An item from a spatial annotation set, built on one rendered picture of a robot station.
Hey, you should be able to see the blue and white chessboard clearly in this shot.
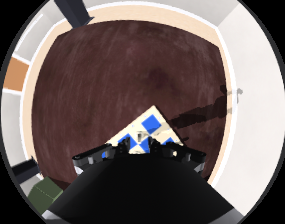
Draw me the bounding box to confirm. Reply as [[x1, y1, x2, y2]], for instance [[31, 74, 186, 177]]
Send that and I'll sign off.
[[105, 106, 183, 154]]

